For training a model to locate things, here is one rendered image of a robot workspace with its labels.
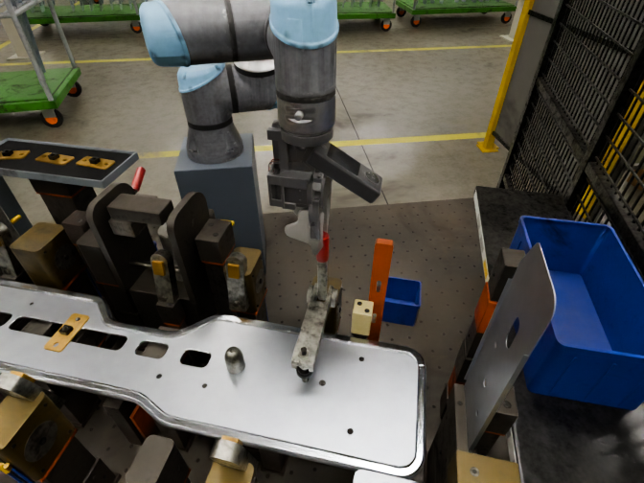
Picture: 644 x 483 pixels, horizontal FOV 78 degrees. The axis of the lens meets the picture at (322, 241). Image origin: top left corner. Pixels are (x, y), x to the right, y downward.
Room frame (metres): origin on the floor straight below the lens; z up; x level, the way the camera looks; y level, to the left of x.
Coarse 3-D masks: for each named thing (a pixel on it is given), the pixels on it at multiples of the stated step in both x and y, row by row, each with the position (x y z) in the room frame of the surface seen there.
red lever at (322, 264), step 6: (324, 234) 0.49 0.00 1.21; (324, 240) 0.49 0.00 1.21; (324, 246) 0.49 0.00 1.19; (318, 252) 0.49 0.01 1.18; (324, 252) 0.49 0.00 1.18; (318, 258) 0.49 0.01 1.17; (324, 258) 0.49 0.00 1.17; (318, 264) 0.49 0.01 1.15; (324, 264) 0.49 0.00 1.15; (318, 270) 0.49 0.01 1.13; (324, 270) 0.49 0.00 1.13; (318, 276) 0.49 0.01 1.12; (324, 276) 0.49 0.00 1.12; (318, 282) 0.49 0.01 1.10; (324, 282) 0.49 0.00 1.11; (318, 288) 0.49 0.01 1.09; (324, 288) 0.49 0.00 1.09; (318, 294) 0.49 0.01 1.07; (324, 294) 0.49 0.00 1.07; (324, 300) 0.49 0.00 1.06
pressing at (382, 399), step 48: (0, 288) 0.57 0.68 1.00; (48, 288) 0.57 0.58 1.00; (0, 336) 0.45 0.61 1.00; (48, 336) 0.45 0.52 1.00; (144, 336) 0.45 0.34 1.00; (192, 336) 0.45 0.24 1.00; (240, 336) 0.45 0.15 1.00; (288, 336) 0.45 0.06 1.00; (336, 336) 0.44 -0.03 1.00; (96, 384) 0.35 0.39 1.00; (144, 384) 0.35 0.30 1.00; (192, 384) 0.35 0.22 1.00; (240, 384) 0.35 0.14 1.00; (288, 384) 0.35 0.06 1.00; (336, 384) 0.35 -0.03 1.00; (384, 384) 0.35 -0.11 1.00; (192, 432) 0.27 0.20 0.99; (240, 432) 0.27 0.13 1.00; (288, 432) 0.27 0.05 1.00; (336, 432) 0.27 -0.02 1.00; (384, 432) 0.27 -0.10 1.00
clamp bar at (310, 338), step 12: (312, 300) 0.47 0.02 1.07; (312, 312) 0.45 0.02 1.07; (324, 312) 0.45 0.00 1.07; (312, 324) 0.42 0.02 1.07; (324, 324) 0.43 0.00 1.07; (300, 336) 0.39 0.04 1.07; (312, 336) 0.39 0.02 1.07; (300, 348) 0.37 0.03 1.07; (312, 348) 0.37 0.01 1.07; (300, 360) 0.35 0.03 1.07; (312, 360) 0.35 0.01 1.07; (300, 372) 0.35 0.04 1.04; (312, 372) 0.35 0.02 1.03
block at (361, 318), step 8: (360, 304) 0.47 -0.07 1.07; (368, 304) 0.47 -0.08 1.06; (360, 312) 0.45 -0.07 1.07; (368, 312) 0.45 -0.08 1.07; (352, 320) 0.45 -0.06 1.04; (360, 320) 0.45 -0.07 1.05; (368, 320) 0.45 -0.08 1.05; (352, 328) 0.45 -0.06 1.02; (360, 328) 0.45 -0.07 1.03; (368, 328) 0.44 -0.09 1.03; (360, 336) 0.45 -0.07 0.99; (368, 336) 0.45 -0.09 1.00; (360, 360) 0.45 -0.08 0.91
